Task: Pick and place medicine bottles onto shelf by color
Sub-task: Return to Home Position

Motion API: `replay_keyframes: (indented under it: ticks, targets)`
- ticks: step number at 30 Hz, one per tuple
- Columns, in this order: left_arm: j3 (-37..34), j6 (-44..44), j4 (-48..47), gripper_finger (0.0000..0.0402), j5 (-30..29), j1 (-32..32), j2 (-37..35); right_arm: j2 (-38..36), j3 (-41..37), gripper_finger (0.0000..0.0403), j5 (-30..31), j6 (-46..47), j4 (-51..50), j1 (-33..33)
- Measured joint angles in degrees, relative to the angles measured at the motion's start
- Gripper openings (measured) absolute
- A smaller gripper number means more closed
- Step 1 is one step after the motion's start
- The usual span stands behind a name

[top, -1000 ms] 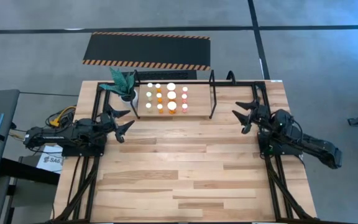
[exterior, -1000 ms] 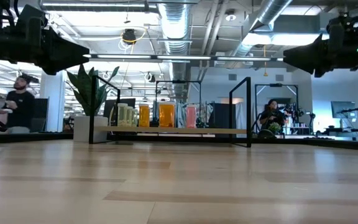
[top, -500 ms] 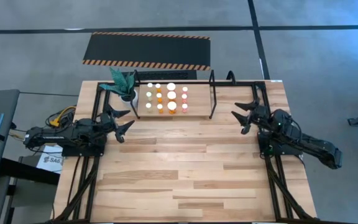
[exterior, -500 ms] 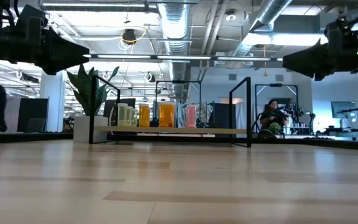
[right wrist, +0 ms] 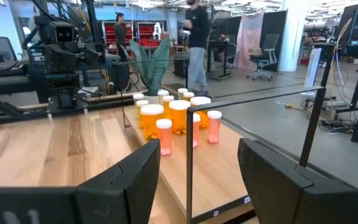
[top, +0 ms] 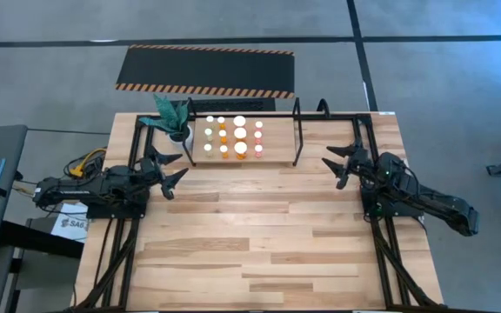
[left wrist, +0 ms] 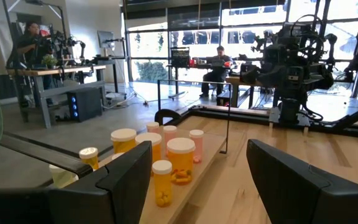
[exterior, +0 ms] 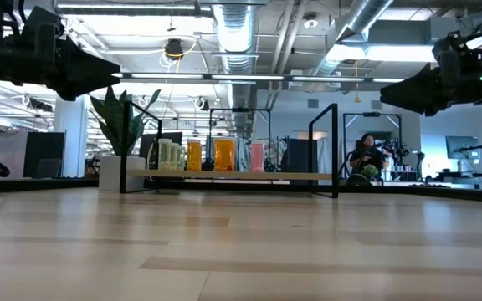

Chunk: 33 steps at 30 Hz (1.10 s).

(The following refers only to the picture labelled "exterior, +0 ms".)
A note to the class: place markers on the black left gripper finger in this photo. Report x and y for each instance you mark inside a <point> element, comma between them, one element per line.
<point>86,71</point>

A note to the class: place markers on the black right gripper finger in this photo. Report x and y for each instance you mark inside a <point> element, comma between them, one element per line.
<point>431,110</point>
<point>412,92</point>

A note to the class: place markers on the small orange pill bottle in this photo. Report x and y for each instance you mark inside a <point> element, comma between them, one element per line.
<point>193,155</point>

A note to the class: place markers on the large orange pill bottle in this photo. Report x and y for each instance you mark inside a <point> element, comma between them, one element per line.
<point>224,155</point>

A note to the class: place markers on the small pink pill bottle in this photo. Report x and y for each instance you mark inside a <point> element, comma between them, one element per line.
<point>257,156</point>

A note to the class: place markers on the long ceiling light strip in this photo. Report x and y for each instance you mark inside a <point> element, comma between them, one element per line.
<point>387,80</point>
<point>326,79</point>
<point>247,77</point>
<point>165,75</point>

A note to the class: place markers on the computer monitor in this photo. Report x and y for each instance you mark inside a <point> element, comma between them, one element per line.
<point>460,146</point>

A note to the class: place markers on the person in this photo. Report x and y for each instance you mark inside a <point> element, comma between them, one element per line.
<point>366,154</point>

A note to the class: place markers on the white pink banner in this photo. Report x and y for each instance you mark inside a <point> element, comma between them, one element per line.
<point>6,144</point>

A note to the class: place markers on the small green plant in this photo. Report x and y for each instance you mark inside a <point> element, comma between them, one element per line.
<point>369,170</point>

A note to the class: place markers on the black partition panel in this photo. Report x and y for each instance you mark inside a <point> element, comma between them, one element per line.
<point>42,150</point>

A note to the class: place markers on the potted snake plant white pot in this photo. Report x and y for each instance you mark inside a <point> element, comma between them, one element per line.
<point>113,175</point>

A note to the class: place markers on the black monitor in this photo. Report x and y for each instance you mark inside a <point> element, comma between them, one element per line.
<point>175,137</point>

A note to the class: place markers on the round ceiling sensor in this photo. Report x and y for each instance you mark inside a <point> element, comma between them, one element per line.
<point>310,23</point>

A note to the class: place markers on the silver ventilation duct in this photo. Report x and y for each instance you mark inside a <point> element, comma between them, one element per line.
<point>362,18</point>
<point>237,42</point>

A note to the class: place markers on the black ceiling-mounted camera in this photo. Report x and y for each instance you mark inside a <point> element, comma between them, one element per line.
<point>174,48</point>

